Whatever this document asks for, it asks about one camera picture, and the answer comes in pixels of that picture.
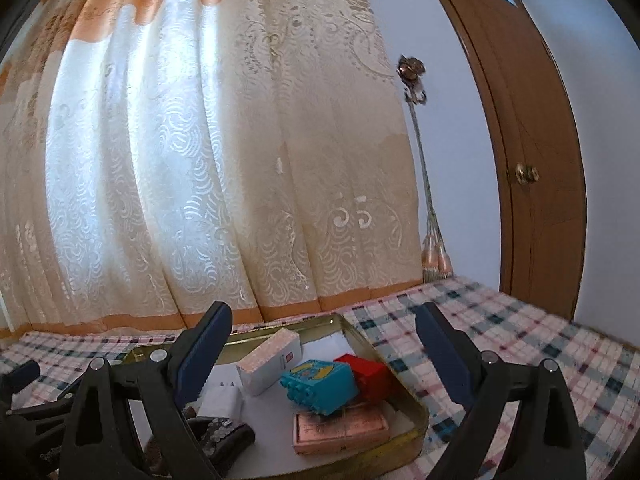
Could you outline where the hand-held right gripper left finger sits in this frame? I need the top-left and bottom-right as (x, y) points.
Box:
(57, 301), (233, 480)

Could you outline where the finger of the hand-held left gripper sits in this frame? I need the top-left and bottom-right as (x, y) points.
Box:
(0, 360), (42, 397)
(5, 382), (83, 423)

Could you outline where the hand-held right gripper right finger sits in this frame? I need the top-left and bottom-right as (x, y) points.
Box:
(414, 302), (586, 480)

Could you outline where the white charger adapter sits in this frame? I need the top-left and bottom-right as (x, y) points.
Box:
(197, 362), (246, 420)

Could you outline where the white box with red label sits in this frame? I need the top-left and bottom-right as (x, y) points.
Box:
(236, 328), (303, 397)

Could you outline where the red building block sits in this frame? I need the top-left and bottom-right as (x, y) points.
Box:
(333, 353), (393, 401)

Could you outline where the golden tin box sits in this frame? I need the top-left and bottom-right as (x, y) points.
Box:
(122, 312), (431, 480)

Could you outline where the teal building block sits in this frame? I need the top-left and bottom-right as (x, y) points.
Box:
(280, 359), (361, 416)

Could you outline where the pink box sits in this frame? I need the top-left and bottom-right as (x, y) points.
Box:
(292, 400), (391, 456)

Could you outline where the plaid bed sheet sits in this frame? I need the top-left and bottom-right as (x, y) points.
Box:
(0, 275), (640, 480)

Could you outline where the cream patterned curtain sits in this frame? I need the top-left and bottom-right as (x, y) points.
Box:
(0, 0), (423, 336)

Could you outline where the brown wooden door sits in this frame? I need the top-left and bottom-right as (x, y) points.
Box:
(414, 0), (588, 322)

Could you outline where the metal curtain tieback hook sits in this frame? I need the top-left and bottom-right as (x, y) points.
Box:
(396, 55), (428, 107)

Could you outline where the curtain tieback tassel cord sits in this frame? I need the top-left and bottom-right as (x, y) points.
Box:
(406, 92), (456, 283)

